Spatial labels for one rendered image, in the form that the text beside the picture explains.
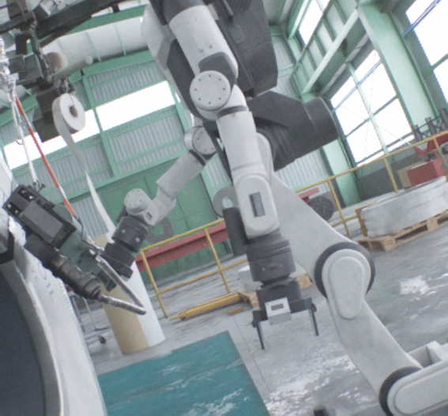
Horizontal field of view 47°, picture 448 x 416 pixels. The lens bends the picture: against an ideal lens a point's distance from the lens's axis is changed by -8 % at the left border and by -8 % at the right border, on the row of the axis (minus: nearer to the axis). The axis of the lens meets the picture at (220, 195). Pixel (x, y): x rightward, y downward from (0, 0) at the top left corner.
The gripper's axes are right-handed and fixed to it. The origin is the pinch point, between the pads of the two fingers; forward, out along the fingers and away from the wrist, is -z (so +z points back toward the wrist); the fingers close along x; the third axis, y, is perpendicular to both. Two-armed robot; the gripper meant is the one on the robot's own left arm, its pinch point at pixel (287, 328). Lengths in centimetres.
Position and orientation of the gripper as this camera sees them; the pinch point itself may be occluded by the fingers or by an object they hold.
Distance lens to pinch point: 110.4
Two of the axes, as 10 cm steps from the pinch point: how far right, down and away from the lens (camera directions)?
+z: -2.4, -9.7, 0.7
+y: -0.7, -0.6, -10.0
